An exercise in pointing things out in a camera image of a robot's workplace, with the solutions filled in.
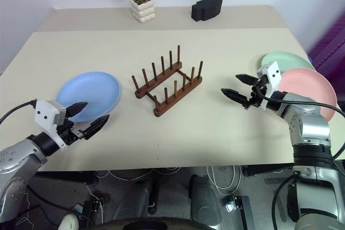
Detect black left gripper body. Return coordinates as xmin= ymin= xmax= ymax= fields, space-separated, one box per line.
xmin=56 ymin=121 xmax=88 ymax=146

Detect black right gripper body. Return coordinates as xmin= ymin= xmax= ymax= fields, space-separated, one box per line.
xmin=242 ymin=74 xmax=270 ymax=110

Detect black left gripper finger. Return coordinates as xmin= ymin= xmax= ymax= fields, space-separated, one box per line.
xmin=82 ymin=114 xmax=111 ymax=141
xmin=66 ymin=102 xmax=89 ymax=119

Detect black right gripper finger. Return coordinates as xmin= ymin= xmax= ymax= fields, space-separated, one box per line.
xmin=235 ymin=73 xmax=261 ymax=86
xmin=220 ymin=87 xmax=247 ymax=104

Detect wooden dish rack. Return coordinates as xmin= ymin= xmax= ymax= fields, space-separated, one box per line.
xmin=130 ymin=44 xmax=204 ymax=118

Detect blue plate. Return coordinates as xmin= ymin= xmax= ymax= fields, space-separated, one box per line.
xmin=55 ymin=71 xmax=121 ymax=124

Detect green plate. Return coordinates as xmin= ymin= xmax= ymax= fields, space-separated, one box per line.
xmin=260 ymin=51 xmax=316 ymax=73

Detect pink red plate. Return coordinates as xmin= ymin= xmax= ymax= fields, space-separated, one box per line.
xmin=277 ymin=67 xmax=339 ymax=123

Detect black floor box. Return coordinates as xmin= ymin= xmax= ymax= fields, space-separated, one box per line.
xmin=72 ymin=198 xmax=106 ymax=223

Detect black foam block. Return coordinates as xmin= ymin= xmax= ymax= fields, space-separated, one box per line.
xmin=191 ymin=0 xmax=223 ymax=22

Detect dark grey rounded leg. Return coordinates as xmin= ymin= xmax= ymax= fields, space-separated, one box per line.
xmin=115 ymin=178 xmax=160 ymax=223
xmin=188 ymin=173 xmax=224 ymax=227

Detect purple ribbed object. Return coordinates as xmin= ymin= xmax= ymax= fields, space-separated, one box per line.
xmin=308 ymin=13 xmax=345 ymax=72

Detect white shoe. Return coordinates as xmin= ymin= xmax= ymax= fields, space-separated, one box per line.
xmin=58 ymin=212 xmax=79 ymax=230

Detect white bubbly plant pot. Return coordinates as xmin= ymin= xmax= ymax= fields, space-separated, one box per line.
xmin=130 ymin=0 xmax=156 ymax=23

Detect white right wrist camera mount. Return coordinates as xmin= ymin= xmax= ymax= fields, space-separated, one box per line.
xmin=257 ymin=61 xmax=282 ymax=111

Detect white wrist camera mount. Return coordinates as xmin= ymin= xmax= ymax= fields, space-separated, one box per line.
xmin=257 ymin=61 xmax=282 ymax=111
xmin=34 ymin=100 xmax=68 ymax=152

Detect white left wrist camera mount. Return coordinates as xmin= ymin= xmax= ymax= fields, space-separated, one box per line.
xmin=34 ymin=100 xmax=68 ymax=152

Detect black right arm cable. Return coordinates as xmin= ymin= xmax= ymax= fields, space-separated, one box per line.
xmin=252 ymin=83 xmax=345 ymax=161

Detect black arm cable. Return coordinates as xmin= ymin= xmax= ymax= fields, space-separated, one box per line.
xmin=252 ymin=83 xmax=345 ymax=161
xmin=0 ymin=100 xmax=38 ymax=126

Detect black table frame bar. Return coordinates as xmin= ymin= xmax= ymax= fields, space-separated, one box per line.
xmin=241 ymin=164 xmax=295 ymax=177
xmin=33 ymin=170 xmax=99 ymax=186

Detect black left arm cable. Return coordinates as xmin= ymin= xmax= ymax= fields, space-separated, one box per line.
xmin=0 ymin=100 xmax=38 ymax=126

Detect white thin cable bundle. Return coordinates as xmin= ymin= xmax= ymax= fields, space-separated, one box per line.
xmin=94 ymin=167 xmax=182 ymax=187

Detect black floor cable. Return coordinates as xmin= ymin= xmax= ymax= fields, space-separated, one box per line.
xmin=25 ymin=183 xmax=95 ymax=227

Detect white coiled cable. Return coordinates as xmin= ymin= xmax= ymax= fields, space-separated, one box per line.
xmin=205 ymin=164 xmax=244 ymax=196

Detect metal floor bracket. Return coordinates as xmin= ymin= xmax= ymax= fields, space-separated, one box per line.
xmin=224 ymin=195 xmax=256 ymax=230

